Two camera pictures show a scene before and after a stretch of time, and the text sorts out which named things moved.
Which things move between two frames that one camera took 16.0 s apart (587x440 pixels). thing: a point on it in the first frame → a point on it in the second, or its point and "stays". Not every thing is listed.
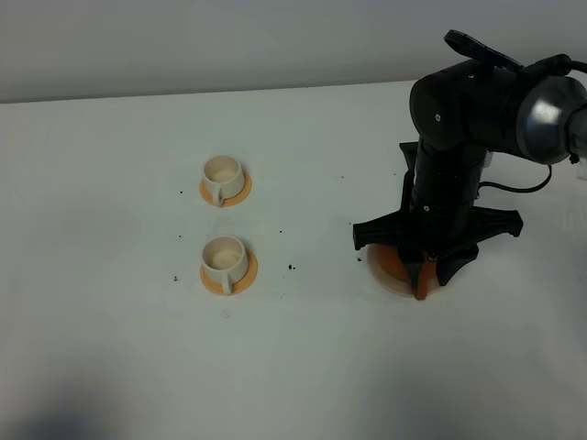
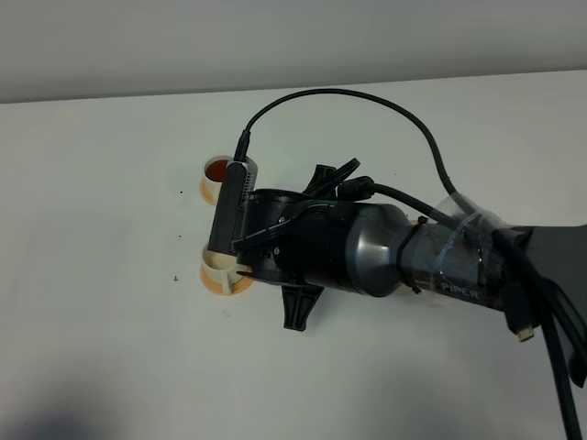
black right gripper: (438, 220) → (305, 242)
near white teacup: (225, 259) stays
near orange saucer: (247, 278) stays
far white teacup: (223, 177) stays
